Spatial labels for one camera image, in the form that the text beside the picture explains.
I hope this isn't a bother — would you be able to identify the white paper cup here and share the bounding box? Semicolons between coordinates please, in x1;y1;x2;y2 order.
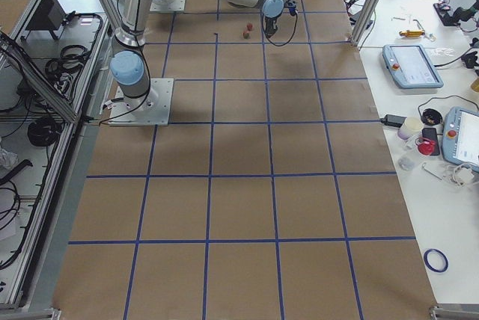
397;117;424;141

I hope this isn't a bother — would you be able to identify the far teach pendant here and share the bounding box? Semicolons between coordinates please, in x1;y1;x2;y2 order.
382;44;444;89

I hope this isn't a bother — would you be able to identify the black power adapter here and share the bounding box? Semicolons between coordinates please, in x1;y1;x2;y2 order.
380;114;406;128

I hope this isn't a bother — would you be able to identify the black smartphone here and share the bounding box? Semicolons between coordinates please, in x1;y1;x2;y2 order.
421;127;440;156

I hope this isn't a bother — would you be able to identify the teach pendant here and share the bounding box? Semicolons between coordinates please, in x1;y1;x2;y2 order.
442;107;479;173
382;44;444;89

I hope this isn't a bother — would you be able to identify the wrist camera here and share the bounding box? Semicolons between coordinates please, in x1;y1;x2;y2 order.
284;0;297;16

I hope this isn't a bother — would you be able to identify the blue tape roll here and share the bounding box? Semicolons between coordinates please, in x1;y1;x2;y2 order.
423;248;449;274

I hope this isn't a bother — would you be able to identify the near teach pendant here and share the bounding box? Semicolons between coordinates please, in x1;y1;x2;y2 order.
442;107;479;173

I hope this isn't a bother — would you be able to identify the red round lid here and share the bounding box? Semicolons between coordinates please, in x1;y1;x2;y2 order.
416;138;436;156

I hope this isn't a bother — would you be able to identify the yellow handled tool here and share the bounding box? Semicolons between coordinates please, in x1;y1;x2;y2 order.
399;30;425;38

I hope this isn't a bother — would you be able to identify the aluminium frame post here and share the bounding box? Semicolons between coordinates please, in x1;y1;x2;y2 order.
350;0;397;49

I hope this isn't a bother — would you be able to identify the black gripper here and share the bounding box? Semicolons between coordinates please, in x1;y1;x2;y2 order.
263;15;278;36

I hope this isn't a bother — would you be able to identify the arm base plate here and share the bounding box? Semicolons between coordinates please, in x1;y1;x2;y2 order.
150;0;186;13
106;78;174;126

